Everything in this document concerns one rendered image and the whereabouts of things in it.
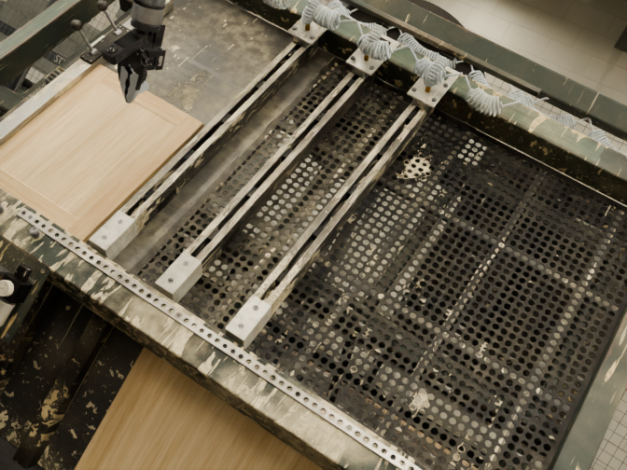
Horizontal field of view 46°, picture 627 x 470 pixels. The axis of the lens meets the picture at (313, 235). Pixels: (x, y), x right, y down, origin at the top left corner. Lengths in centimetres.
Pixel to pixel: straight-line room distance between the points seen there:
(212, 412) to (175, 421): 12
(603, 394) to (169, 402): 120
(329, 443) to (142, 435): 66
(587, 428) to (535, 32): 553
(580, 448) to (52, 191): 162
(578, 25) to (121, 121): 537
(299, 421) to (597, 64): 563
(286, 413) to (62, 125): 118
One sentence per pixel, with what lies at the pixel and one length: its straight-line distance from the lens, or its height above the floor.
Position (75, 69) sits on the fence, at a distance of 264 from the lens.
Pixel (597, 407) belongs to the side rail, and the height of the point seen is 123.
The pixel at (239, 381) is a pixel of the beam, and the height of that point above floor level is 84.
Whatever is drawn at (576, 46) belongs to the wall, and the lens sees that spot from 718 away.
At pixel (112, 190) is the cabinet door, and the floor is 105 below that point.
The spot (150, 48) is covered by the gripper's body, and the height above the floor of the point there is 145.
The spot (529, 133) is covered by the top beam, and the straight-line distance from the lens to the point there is 249.
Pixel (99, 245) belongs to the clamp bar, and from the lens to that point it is 214.
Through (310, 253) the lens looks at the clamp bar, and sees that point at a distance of 210.
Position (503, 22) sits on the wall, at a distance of 734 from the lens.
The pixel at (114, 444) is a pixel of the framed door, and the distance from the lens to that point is 237.
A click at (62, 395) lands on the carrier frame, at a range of 239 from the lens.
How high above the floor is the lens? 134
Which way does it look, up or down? 3 degrees down
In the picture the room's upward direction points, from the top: 30 degrees clockwise
